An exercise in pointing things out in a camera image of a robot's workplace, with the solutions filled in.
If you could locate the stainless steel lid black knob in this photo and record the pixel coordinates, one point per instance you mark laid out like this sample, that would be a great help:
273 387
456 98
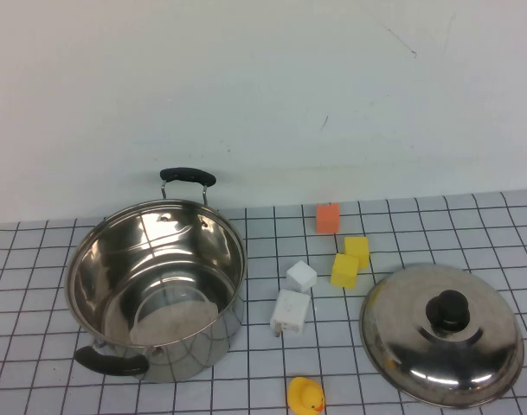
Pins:
419 372

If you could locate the orange foam cube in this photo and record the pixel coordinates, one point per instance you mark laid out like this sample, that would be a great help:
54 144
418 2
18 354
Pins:
328 219

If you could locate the white foam cube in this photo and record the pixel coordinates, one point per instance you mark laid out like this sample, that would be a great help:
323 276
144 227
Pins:
301 276

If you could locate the yellow foam cube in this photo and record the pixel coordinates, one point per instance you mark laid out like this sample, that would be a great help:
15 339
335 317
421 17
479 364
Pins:
358 248
344 271

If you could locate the white charger plug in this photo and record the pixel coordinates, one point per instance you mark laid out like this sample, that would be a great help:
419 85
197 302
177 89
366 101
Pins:
290 312

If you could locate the yellow rubber duck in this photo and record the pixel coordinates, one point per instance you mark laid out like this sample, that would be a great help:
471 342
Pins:
304 393

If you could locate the white grid-pattern tablecloth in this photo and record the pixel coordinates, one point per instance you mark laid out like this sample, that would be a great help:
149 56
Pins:
29 302

